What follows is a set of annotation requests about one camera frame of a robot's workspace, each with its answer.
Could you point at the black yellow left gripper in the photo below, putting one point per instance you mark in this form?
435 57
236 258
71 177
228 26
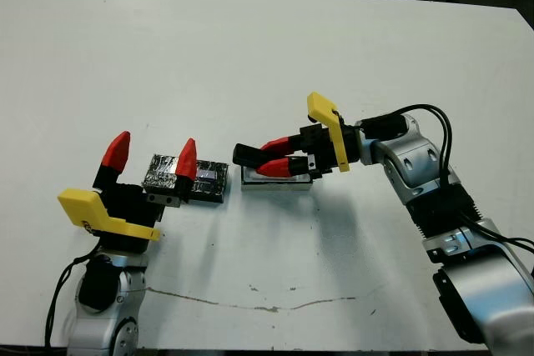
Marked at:
127 214

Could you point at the white camera box base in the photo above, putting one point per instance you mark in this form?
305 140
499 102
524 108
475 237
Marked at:
271 186

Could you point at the black foil-wrapped box lid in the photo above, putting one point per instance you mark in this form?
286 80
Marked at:
208 183

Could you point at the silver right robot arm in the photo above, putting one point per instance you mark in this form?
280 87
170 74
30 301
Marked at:
450 214

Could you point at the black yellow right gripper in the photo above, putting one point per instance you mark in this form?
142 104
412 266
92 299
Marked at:
321 143

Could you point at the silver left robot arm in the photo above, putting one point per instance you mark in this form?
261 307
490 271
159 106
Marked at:
110 314

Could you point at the black phone-like camera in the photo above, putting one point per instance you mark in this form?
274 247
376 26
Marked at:
246 155

